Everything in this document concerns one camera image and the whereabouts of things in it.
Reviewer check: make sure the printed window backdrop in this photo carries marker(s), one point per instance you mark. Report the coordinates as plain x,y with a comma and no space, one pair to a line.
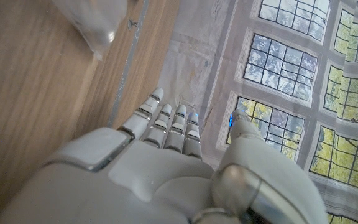
259,77

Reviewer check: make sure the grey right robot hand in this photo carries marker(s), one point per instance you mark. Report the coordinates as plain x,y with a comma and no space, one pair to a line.
154,186

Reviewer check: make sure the clear glass cup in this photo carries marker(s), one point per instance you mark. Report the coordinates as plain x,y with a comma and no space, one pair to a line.
95,21

